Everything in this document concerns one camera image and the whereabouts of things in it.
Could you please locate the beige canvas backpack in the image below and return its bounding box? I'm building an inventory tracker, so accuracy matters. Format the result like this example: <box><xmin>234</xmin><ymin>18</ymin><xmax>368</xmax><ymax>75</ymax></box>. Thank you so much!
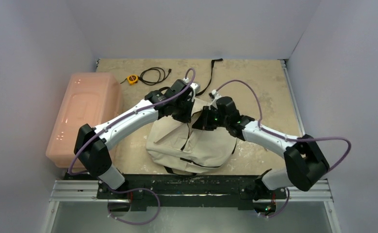
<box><xmin>146</xmin><ymin>98</ymin><xmax>237</xmax><ymax>176</ymax></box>

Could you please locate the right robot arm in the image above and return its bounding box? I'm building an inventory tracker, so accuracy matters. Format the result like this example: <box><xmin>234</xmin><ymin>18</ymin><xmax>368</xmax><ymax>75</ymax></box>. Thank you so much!
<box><xmin>192</xmin><ymin>97</ymin><xmax>330</xmax><ymax>198</ymax></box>

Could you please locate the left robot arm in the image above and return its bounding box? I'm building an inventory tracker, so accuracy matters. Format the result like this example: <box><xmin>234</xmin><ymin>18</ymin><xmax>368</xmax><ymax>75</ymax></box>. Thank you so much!
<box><xmin>74</xmin><ymin>79</ymin><xmax>200</xmax><ymax>199</ymax></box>

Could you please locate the yellow tape measure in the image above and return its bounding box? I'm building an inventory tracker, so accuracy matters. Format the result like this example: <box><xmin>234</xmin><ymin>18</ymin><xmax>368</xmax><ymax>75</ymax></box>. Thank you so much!
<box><xmin>127</xmin><ymin>75</ymin><xmax>139</xmax><ymax>85</ymax></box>

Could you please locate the pink plastic storage box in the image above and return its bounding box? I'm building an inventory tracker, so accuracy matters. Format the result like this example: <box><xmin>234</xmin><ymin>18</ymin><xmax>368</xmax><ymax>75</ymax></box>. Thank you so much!
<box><xmin>46</xmin><ymin>72</ymin><xmax>123</xmax><ymax>168</ymax></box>

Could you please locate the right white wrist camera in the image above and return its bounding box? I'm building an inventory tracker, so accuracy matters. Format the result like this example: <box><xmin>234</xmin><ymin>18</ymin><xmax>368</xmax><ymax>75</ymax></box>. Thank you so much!
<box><xmin>209</xmin><ymin>89</ymin><xmax>221</xmax><ymax>109</ymax></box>

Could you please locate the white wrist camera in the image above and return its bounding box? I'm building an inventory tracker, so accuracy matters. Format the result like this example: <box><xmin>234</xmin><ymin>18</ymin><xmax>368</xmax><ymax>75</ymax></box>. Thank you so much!
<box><xmin>209</xmin><ymin>89</ymin><xmax>221</xmax><ymax>109</ymax></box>
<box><xmin>183</xmin><ymin>78</ymin><xmax>200</xmax><ymax>94</ymax></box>

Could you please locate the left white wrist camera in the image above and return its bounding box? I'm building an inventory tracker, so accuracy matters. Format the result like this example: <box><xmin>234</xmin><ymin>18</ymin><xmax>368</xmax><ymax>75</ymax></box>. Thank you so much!
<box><xmin>183</xmin><ymin>78</ymin><xmax>200</xmax><ymax>94</ymax></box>

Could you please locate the black coiled cable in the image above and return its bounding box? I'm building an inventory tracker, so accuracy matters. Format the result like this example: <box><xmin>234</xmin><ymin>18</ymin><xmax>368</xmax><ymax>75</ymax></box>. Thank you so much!
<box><xmin>139</xmin><ymin>67</ymin><xmax>172</xmax><ymax>86</ymax></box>

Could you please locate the black table front rail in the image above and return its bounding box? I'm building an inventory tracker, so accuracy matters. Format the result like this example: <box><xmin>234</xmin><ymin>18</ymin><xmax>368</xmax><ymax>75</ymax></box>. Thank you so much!
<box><xmin>97</xmin><ymin>174</ymin><xmax>287</xmax><ymax>213</ymax></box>

